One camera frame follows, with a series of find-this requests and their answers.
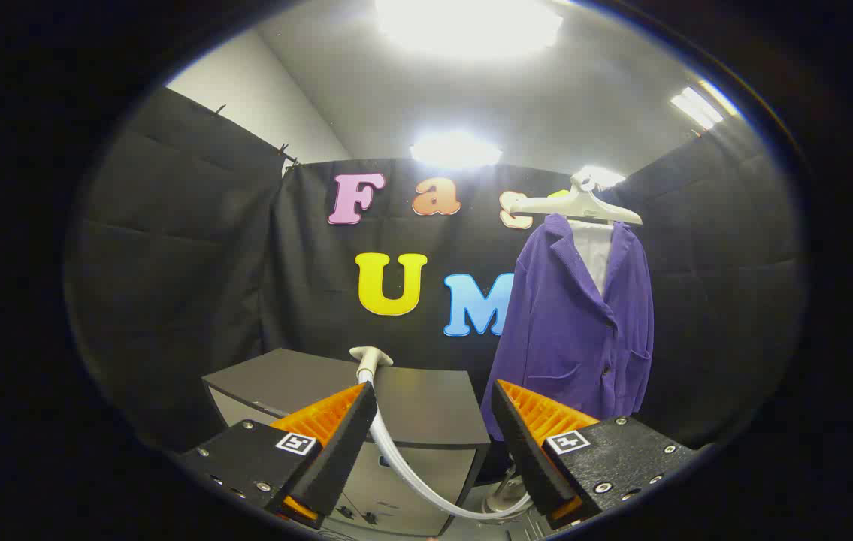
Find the shiny metal stand base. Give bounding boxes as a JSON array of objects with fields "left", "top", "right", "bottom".
[{"left": 485, "top": 466, "right": 534, "bottom": 516}]

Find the white clothes hanger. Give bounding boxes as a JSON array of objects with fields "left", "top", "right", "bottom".
[{"left": 509, "top": 173, "right": 643, "bottom": 226}]

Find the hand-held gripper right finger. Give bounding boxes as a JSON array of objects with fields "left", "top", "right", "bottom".
[{"left": 490, "top": 379, "right": 698, "bottom": 530}]

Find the grey cabinet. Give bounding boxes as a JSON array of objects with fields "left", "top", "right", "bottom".
[{"left": 201, "top": 347, "right": 492, "bottom": 536}]

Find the large ceiling light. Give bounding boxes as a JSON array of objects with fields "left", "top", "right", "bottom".
[{"left": 374, "top": 0, "right": 564, "bottom": 57}]

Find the purple jacket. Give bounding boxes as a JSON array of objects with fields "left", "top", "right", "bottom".
[{"left": 481, "top": 213, "right": 655, "bottom": 443}]

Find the ceiling light panel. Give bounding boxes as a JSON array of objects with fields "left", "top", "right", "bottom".
[
  {"left": 580, "top": 165, "right": 627, "bottom": 189},
  {"left": 409, "top": 133, "right": 504, "bottom": 170}
]

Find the twin strip ceiling light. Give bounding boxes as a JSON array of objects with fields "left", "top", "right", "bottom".
[{"left": 670, "top": 79, "right": 740, "bottom": 131}]

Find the white shirt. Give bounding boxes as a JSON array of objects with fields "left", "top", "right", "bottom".
[{"left": 569, "top": 219, "right": 615, "bottom": 298}]

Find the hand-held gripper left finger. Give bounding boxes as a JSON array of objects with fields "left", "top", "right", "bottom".
[{"left": 178, "top": 382, "right": 380, "bottom": 530}]

